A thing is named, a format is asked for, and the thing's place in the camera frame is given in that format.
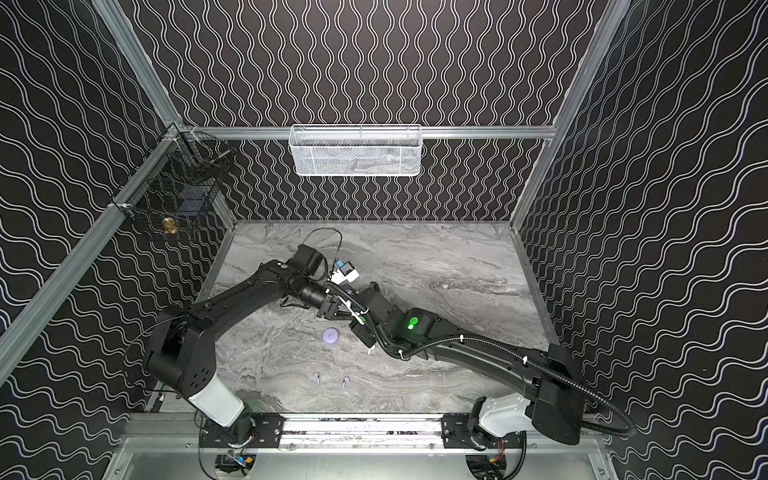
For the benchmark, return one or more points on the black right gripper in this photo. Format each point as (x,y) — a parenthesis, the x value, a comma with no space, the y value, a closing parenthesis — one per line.
(365,327)

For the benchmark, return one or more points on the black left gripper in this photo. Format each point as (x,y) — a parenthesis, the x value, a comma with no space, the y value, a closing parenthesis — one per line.
(335,300)

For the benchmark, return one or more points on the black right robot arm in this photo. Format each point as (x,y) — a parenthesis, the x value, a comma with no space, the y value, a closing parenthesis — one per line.
(547,395)

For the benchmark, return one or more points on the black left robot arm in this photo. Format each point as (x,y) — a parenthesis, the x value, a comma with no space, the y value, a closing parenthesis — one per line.
(181,352)

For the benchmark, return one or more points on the purple earbud charging case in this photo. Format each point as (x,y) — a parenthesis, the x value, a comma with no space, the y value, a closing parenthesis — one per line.
(331,336)

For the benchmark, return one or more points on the brass fitting in basket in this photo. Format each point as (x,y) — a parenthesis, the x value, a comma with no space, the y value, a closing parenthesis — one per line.
(169,226)

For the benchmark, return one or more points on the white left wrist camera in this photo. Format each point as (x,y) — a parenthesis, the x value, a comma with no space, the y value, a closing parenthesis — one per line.
(343,272)

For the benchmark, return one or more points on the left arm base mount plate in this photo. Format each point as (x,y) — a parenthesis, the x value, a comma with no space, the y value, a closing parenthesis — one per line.
(262,430)

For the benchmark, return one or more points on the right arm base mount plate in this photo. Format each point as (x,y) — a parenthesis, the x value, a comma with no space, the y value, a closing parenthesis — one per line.
(458,432)

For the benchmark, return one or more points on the white mesh wire basket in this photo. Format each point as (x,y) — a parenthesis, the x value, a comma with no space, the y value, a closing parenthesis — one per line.
(356,150)

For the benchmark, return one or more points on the black wire basket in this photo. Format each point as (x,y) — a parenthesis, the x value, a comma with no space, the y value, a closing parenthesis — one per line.
(182,184)

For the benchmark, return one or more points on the aluminium front rail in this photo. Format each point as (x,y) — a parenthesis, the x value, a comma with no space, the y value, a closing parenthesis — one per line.
(305,434)

